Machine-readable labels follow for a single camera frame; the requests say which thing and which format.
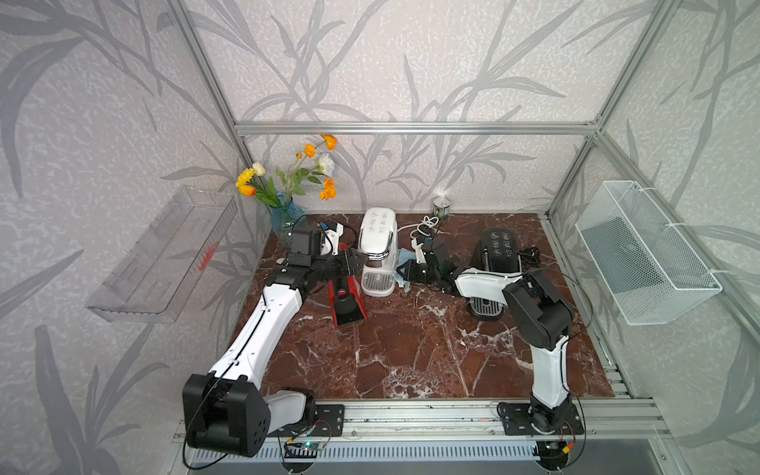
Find blue pink patterned cloth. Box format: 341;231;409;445
394;249;417;292

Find white coffee machine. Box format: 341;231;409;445
358;207;398;298

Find black coffee machine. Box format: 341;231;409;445
467;228;522;322

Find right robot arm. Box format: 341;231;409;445
396;257;573;435

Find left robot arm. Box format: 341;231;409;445
182;249;357;457

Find red coffee machine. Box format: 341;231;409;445
328;275;367;327

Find tin can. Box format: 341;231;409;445
433;196;451;221

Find blue glass vase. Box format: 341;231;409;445
270;194;305;243

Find orange yellow artificial flowers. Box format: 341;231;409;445
236;135;338;208

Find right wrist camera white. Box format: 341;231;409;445
412;237;449;264

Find white power cable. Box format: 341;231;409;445
397;213;443;239

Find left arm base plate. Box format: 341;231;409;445
306;404;346;437

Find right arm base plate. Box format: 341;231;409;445
497;397;585;435

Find clear plastic wall shelf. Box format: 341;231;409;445
85;186;238;324

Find white wire mesh basket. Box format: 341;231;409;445
576;180;722;326

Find aluminium front rail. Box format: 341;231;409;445
171;398;672;445

